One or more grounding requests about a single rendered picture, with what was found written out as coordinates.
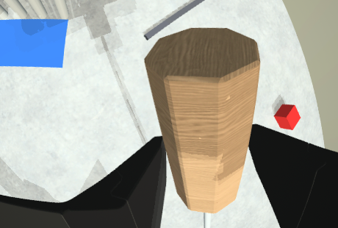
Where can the wooden tool handle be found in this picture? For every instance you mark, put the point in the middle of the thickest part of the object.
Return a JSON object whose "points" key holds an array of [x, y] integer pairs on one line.
{"points": [[204, 84]]}

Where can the dark grey l-shaped metal bar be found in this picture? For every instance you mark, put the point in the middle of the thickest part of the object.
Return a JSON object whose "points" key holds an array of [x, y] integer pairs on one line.
{"points": [[170, 20]]}

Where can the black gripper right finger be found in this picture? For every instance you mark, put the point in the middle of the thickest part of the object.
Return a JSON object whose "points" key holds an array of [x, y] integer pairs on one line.
{"points": [[299, 178]]}

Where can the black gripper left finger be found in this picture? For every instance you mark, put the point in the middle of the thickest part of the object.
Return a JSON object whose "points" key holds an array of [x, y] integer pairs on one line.
{"points": [[131, 196]]}

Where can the red cube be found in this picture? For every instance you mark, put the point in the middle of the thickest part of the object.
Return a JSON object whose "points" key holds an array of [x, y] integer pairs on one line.
{"points": [[287, 116]]}

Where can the blue flat strip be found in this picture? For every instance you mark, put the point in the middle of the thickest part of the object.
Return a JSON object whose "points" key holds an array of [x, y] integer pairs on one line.
{"points": [[32, 42]]}

